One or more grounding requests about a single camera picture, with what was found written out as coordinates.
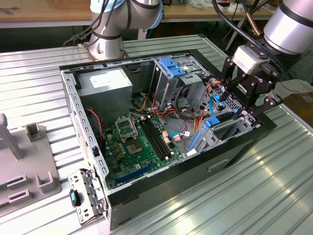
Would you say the red and black twisted wire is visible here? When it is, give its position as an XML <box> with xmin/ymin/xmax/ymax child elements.
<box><xmin>86</xmin><ymin>107</ymin><xmax>106</xmax><ymax>152</ymax></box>

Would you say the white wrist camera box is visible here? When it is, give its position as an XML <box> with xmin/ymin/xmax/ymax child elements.
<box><xmin>231</xmin><ymin>45</ymin><xmax>268</xmax><ymax>74</ymax></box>

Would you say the green RAM stick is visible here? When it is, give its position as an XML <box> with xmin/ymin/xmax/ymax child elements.
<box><xmin>0</xmin><ymin>181</ymin><xmax>15</xmax><ymax>194</ymax></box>

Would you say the grey power supply unit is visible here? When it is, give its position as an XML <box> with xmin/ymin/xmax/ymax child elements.
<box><xmin>76</xmin><ymin>67</ymin><xmax>134</xmax><ymax>128</ymax></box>

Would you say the thick black wrist cable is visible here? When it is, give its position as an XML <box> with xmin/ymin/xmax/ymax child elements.
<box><xmin>211</xmin><ymin>0</ymin><xmax>286</xmax><ymax>79</ymax></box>

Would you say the CPU socket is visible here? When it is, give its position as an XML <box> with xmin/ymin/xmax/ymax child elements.
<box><xmin>125</xmin><ymin>140</ymin><xmax>144</xmax><ymax>156</ymax></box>

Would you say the black open PC case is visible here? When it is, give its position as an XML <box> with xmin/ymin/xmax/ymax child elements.
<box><xmin>58</xmin><ymin>48</ymin><xmax>278</xmax><ymax>231</ymax></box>

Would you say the blue plastic drive latch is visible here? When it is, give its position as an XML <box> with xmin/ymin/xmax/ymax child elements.
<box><xmin>158</xmin><ymin>57</ymin><xmax>188</xmax><ymax>78</ymax></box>

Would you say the black RAM slot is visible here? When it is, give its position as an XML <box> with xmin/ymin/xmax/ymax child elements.
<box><xmin>146</xmin><ymin>117</ymin><xmax>172</xmax><ymax>157</ymax></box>
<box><xmin>141</xmin><ymin>118</ymin><xmax>167</xmax><ymax>161</ymax></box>

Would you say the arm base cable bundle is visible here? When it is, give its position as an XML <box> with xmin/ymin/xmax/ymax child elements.
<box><xmin>63</xmin><ymin>0</ymin><xmax>115</xmax><ymax>47</ymax></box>

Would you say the black tripod pole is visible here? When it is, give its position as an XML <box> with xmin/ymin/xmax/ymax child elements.
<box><xmin>224</xmin><ymin>0</ymin><xmax>261</xmax><ymax>51</ymax></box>

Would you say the black wire bundle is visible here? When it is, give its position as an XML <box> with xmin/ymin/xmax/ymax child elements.
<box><xmin>175</xmin><ymin>84</ymin><xmax>196</xmax><ymax>120</ymax></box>

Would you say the grey metal disk bay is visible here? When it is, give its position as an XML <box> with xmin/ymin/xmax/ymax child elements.
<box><xmin>188</xmin><ymin>109</ymin><xmax>255</xmax><ymax>157</ymax></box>

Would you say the blue data wire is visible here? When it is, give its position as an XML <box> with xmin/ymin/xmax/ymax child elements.
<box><xmin>209</xmin><ymin>94</ymin><xmax>225</xmax><ymax>116</ymax></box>

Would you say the black and blue latch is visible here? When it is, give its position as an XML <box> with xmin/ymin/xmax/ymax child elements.
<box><xmin>69</xmin><ymin>188</ymin><xmax>81</xmax><ymax>208</ymax></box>

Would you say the blue expansion slot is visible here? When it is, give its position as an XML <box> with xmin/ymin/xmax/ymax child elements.
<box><xmin>114</xmin><ymin>163</ymin><xmax>155</xmax><ymax>186</ymax></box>

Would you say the light blue motherboard wire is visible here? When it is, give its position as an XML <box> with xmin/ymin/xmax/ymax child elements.
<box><xmin>169</xmin><ymin>131</ymin><xmax>194</xmax><ymax>138</ymax></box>

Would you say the green motherboard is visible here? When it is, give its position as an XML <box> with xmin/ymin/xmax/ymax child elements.
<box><xmin>104</xmin><ymin>115</ymin><xmax>184</xmax><ymax>190</ymax></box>

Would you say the coloured power wire bundle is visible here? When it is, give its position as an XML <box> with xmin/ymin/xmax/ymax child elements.
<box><xmin>131</xmin><ymin>92</ymin><xmax>177</xmax><ymax>120</ymax></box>

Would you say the grey metal drive cage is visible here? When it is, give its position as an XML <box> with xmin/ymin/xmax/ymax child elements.
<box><xmin>149</xmin><ymin>55</ymin><xmax>211</xmax><ymax>108</ymax></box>

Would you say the brown cardboard box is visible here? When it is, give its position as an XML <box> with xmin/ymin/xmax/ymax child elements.
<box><xmin>283</xmin><ymin>92</ymin><xmax>313</xmax><ymax>120</ymax></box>

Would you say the orange power wire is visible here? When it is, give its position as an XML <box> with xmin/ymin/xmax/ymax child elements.
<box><xmin>194</xmin><ymin>78</ymin><xmax>224</xmax><ymax>134</ymax></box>

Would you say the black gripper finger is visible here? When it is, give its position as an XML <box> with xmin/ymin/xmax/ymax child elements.
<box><xmin>219</xmin><ymin>56</ymin><xmax>247</xmax><ymax>102</ymax></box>
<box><xmin>242</xmin><ymin>95</ymin><xmax>284</xmax><ymax>116</ymax></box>

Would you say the wooden desk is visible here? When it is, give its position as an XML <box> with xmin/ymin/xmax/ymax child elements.
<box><xmin>0</xmin><ymin>0</ymin><xmax>274</xmax><ymax>29</ymax></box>

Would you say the white box with black top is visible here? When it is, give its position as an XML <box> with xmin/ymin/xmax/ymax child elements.
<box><xmin>217</xmin><ymin>1</ymin><xmax>232</xmax><ymax>12</ymax></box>

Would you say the metal socket cover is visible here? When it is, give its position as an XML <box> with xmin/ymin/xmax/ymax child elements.
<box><xmin>114</xmin><ymin>117</ymin><xmax>137</xmax><ymax>142</ymax></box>

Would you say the copper coloured cable sleeve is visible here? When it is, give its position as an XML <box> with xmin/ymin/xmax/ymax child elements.
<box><xmin>244</xmin><ymin>9</ymin><xmax>262</xmax><ymax>38</ymax></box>

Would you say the grey parts rack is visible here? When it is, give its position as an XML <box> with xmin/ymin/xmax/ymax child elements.
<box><xmin>0</xmin><ymin>113</ymin><xmax>62</xmax><ymax>209</ymax></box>

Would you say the hard disk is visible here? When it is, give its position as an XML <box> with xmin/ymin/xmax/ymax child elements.
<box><xmin>188</xmin><ymin>109</ymin><xmax>242</xmax><ymax>152</ymax></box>

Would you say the grey hinged card bracket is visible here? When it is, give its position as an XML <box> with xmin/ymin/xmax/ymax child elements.
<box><xmin>67</xmin><ymin>168</ymin><xmax>110</xmax><ymax>225</ymax></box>

